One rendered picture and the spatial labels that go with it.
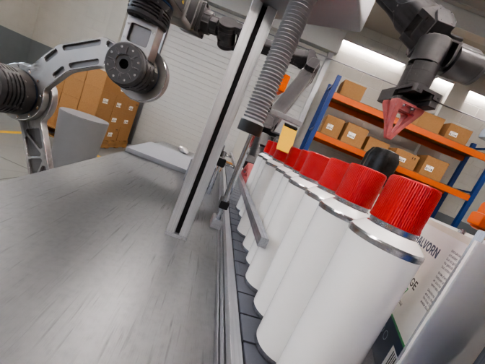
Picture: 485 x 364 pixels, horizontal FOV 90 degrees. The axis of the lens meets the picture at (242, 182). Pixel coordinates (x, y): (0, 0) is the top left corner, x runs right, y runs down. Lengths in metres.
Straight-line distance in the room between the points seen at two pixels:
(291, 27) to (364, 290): 0.32
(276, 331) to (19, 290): 0.27
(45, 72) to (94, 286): 1.04
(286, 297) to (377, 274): 0.10
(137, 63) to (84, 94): 3.32
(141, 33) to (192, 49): 4.45
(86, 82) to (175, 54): 1.97
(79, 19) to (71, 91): 2.60
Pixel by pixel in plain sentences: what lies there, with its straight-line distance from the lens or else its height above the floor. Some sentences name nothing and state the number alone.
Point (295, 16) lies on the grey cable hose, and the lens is 0.39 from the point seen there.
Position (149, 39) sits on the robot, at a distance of 1.00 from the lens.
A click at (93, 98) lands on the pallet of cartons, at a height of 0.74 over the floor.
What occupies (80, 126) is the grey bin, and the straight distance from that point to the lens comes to 2.95.
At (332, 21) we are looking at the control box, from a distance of 0.48.
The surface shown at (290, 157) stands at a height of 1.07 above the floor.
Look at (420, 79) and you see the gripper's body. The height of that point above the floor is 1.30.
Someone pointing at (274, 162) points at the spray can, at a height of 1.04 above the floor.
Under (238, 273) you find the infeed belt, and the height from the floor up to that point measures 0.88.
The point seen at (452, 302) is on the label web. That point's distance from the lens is 0.22.
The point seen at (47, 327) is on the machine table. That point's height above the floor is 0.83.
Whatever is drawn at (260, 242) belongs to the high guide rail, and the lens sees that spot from 0.32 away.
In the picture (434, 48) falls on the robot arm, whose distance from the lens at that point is 0.64.
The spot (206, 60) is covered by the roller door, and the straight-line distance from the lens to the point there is 5.33.
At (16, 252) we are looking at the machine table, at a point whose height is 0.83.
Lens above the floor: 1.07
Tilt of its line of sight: 10 degrees down
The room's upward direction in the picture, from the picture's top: 23 degrees clockwise
